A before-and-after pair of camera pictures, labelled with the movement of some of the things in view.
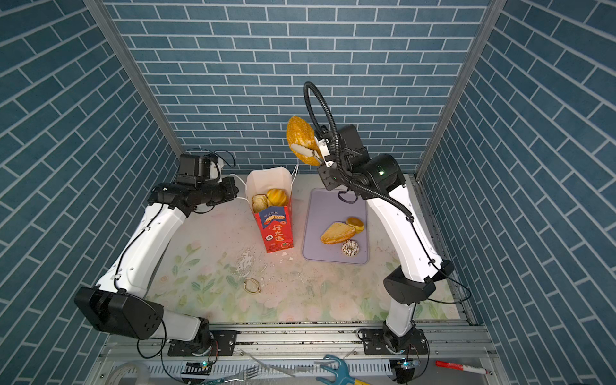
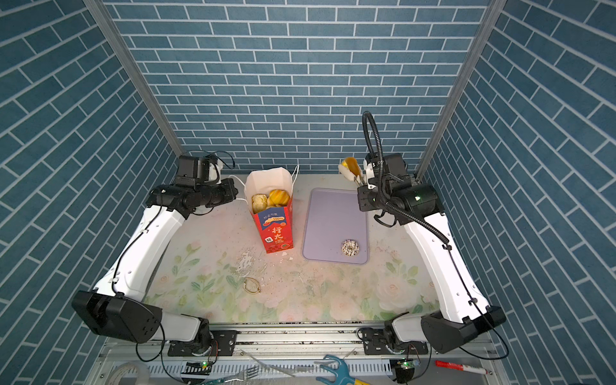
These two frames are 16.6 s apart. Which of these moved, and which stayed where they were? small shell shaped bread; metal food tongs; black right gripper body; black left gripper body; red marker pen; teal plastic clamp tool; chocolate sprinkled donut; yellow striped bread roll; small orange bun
Moved: black right gripper body; small orange bun; metal food tongs
Stayed: black left gripper body; small shell shaped bread; teal plastic clamp tool; yellow striped bread roll; chocolate sprinkled donut; red marker pen
